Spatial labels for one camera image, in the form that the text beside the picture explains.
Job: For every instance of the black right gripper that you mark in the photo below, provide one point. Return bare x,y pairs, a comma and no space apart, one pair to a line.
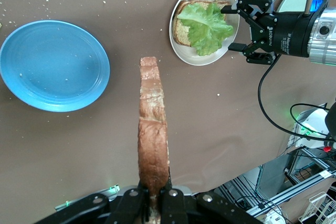
286,35

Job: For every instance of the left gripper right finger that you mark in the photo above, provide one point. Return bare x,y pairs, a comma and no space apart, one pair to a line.
178,208

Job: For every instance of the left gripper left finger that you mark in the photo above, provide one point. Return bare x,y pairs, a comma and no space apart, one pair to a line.
126,208

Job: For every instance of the green lettuce leaf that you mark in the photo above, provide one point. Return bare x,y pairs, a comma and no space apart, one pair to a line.
207,30

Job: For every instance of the brown bread slice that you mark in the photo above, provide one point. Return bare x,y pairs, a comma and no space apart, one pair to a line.
181,32
152,129

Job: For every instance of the right arm red base cap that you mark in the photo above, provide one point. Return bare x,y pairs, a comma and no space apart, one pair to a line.
326,148

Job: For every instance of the beige plate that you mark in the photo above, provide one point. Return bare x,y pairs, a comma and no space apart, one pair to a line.
204,60

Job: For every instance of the blue plate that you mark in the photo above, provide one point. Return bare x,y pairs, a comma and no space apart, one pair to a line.
55,65

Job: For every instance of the brown table cover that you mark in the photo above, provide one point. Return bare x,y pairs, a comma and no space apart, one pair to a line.
78,142

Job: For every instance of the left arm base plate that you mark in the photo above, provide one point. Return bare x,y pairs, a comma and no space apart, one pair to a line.
110,190

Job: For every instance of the aluminium rack frame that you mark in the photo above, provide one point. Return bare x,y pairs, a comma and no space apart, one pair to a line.
283,195

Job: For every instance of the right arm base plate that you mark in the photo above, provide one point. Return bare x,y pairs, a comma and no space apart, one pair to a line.
296,140

